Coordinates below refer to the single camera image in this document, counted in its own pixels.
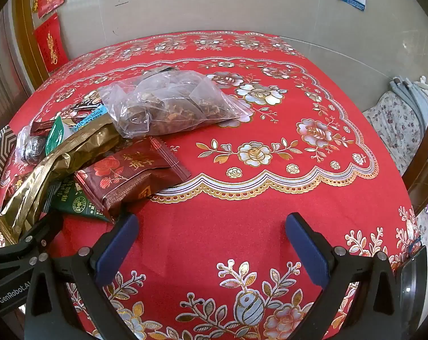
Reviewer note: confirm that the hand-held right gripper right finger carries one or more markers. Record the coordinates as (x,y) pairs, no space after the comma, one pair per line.
(306,248)

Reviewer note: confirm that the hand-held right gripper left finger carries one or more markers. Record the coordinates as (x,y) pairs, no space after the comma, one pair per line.
(117,246)

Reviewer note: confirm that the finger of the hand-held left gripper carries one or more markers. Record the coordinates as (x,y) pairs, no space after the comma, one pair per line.
(29,246)

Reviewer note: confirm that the maroon rose snack packet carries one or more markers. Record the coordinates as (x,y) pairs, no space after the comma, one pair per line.
(129,173)

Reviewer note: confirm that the gold foil bag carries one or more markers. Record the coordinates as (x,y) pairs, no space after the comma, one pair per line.
(58,163)

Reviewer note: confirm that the clear-wrapped dark candy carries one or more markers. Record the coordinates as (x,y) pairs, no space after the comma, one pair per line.
(31,148)

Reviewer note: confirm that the green jelly cup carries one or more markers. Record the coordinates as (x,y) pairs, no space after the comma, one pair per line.
(56,138)

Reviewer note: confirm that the brown chocolate bar packet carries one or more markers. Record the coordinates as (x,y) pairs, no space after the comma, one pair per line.
(44,126)

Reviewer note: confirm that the blue-white pastry packet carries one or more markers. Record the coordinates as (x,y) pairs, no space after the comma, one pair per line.
(90,118)

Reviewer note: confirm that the clear plastic bag of tea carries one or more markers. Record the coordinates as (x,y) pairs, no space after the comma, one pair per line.
(171,102)

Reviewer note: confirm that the brown wooden chair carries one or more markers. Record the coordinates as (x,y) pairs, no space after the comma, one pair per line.
(417,184)

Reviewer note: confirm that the grey white cloth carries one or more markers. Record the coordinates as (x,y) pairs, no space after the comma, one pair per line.
(394,127)

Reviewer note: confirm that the grey folded cloths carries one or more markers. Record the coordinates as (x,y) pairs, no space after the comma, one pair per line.
(412,92)

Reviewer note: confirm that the flat red wall poster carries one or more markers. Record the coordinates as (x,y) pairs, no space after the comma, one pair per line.
(51,46)

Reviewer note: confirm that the golden door frame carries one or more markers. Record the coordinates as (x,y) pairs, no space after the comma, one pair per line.
(28,24)

